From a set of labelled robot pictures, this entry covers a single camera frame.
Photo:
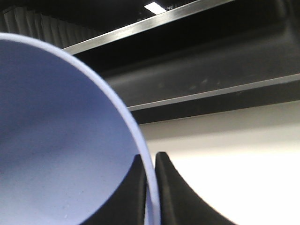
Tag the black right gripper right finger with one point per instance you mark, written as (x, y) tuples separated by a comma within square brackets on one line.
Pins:
[(179, 203)]

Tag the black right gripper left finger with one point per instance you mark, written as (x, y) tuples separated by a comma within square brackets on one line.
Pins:
[(126, 206)]

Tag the light blue bowl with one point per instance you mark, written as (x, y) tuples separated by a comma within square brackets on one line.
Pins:
[(67, 140)]

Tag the black range hood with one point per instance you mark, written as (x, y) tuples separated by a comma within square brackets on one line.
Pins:
[(207, 56)]

